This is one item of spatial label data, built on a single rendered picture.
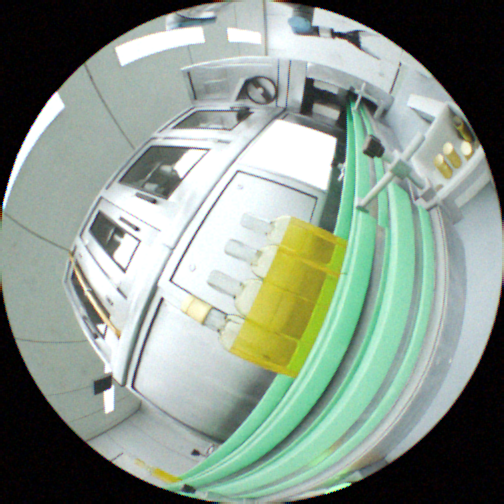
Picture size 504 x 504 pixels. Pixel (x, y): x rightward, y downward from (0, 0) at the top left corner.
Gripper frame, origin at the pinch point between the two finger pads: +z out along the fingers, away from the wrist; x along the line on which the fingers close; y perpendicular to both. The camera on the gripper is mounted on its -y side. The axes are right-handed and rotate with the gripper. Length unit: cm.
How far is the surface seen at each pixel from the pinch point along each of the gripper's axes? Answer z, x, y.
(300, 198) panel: -20, 48, -59
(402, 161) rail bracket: -6, 20, -66
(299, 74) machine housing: -40, 30, 17
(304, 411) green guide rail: -4, 25, -98
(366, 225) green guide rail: -6, 29, -72
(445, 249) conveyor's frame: 3, 21, -74
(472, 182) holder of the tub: 10, 16, -61
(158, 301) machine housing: -44, 40, -105
